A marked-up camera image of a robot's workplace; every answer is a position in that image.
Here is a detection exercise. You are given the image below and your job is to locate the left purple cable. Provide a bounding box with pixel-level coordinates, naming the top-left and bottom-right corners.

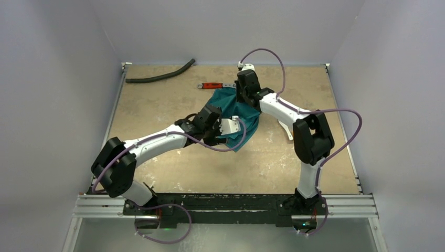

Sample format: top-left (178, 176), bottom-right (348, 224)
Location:
top-left (91, 117), bottom-right (248, 244)

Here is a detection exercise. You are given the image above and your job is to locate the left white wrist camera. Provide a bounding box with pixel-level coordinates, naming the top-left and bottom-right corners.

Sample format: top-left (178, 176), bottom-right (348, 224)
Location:
top-left (219, 115), bottom-right (241, 135)

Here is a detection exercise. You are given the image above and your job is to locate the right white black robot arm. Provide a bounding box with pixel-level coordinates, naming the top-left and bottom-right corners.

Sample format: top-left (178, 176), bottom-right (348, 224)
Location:
top-left (235, 69), bottom-right (335, 214)

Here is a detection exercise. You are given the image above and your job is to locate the aluminium rail frame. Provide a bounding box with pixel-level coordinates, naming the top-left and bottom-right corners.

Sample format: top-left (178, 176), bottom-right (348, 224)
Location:
top-left (63, 61), bottom-right (387, 251)

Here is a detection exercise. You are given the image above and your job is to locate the teal cloth napkin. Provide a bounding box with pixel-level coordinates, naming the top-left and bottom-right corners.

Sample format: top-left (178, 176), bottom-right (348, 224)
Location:
top-left (205, 88), bottom-right (260, 152)

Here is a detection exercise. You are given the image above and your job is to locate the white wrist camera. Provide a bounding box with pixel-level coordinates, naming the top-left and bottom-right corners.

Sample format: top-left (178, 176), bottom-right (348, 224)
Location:
top-left (219, 115), bottom-right (241, 135)
top-left (237, 61), bottom-right (255, 71)

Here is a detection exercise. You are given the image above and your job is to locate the black foam hose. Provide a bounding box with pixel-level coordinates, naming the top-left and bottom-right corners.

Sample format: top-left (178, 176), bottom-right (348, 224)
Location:
top-left (125, 58), bottom-right (196, 84)

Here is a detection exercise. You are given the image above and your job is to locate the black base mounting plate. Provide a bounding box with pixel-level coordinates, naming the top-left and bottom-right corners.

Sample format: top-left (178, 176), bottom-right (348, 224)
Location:
top-left (123, 193), bottom-right (327, 229)

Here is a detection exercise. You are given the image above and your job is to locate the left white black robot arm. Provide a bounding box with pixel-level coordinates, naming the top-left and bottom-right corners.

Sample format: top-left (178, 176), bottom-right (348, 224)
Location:
top-left (91, 104), bottom-right (222, 215)

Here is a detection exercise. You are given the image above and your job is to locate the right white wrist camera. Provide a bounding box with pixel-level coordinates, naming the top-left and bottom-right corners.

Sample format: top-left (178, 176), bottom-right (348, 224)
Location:
top-left (237, 61), bottom-right (255, 71)

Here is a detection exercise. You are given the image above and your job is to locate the purple cable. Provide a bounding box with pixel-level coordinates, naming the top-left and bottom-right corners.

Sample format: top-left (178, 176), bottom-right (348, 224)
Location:
top-left (91, 117), bottom-right (248, 244)
top-left (240, 48), bottom-right (363, 237)

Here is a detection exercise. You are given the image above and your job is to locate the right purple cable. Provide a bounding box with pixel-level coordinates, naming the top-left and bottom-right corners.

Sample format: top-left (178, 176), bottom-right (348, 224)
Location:
top-left (240, 48), bottom-right (363, 237)

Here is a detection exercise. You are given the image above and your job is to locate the red handled adjustable wrench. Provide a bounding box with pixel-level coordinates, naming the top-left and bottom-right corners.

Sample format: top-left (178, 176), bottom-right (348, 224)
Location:
top-left (197, 82), bottom-right (236, 89)

